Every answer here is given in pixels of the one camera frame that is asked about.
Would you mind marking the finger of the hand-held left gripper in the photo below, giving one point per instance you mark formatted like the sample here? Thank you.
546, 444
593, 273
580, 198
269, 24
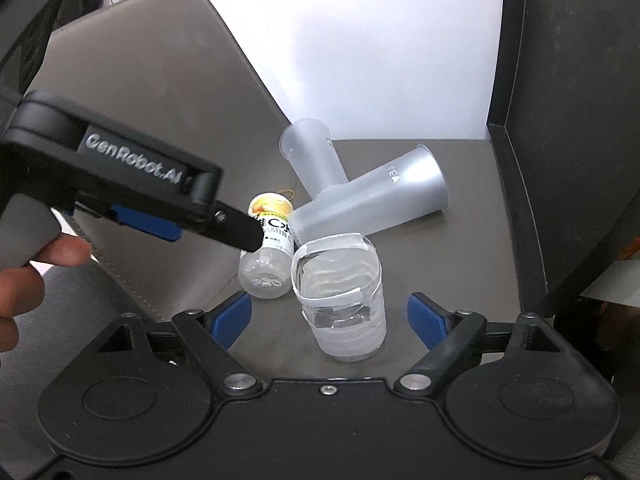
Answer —
145, 222
240, 232

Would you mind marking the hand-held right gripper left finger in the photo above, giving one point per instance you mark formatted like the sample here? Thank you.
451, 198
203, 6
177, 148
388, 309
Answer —
231, 317

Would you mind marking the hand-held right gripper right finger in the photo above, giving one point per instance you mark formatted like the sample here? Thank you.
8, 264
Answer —
424, 316

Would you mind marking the large frosted plastic cup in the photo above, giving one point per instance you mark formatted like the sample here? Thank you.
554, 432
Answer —
380, 195

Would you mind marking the clear cup with white tape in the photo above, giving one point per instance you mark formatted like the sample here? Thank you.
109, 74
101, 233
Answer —
345, 305

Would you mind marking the small frosted plastic cup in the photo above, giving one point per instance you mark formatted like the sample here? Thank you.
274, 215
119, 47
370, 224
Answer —
315, 157

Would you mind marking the person's left hand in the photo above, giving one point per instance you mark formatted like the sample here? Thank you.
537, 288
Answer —
15, 295

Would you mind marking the clear bottle with orange label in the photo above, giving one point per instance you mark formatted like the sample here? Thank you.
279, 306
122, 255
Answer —
267, 265

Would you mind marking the grey leather mat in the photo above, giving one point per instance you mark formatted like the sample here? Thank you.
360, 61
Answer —
150, 85

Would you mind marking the white paper sheet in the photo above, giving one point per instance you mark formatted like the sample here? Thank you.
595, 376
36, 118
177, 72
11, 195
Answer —
612, 280

